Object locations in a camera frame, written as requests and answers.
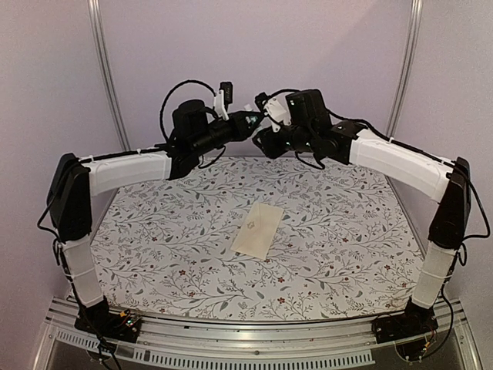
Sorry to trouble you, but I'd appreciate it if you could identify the left aluminium frame post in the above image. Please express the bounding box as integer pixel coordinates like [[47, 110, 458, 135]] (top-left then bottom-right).
[[87, 0, 131, 150]]

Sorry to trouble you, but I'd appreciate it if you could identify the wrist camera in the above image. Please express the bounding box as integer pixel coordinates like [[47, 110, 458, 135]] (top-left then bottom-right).
[[254, 92, 291, 133], [213, 81, 233, 121]]

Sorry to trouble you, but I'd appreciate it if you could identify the front aluminium rail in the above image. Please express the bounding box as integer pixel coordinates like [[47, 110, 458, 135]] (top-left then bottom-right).
[[33, 298, 485, 369]]

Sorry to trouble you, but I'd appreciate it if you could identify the cream paper envelope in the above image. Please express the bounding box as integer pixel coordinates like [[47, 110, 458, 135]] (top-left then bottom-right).
[[231, 202, 284, 260]]

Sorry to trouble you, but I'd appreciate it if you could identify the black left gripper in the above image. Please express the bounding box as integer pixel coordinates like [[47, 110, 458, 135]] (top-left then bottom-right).
[[192, 110, 263, 156]]

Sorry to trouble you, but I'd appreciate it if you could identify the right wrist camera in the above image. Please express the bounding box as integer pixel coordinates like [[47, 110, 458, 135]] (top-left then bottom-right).
[[254, 92, 291, 133]]

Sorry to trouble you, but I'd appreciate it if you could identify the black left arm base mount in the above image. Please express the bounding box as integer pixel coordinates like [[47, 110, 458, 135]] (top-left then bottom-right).
[[75, 299, 142, 343]]

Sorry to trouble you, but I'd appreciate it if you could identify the green white glue stick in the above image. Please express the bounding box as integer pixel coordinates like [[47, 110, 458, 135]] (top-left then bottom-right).
[[243, 104, 259, 130]]

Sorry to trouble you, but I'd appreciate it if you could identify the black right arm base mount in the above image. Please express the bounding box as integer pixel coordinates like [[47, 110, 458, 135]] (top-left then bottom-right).
[[371, 301, 438, 362]]

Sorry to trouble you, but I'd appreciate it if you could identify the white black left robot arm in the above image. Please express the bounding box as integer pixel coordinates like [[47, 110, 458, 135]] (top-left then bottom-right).
[[45, 99, 263, 335]]

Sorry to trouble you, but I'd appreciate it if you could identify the aluminium frame post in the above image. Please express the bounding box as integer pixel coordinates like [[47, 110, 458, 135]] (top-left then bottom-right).
[[87, 0, 131, 150], [386, 0, 423, 136]]

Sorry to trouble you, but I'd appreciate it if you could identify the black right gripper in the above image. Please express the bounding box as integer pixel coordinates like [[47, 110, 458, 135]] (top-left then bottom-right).
[[253, 123, 317, 158]]

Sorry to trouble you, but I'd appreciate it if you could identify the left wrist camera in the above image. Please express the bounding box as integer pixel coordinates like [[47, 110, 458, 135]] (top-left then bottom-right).
[[213, 81, 233, 121]]

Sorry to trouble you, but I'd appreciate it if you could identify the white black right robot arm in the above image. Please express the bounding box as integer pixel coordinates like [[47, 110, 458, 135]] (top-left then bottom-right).
[[253, 89, 478, 336]]

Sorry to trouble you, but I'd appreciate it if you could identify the right aluminium frame post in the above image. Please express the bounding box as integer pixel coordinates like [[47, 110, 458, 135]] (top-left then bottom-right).
[[386, 0, 423, 136]]

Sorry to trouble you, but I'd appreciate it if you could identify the floral patterned table mat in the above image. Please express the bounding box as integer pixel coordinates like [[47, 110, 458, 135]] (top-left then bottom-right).
[[91, 157, 422, 321]]

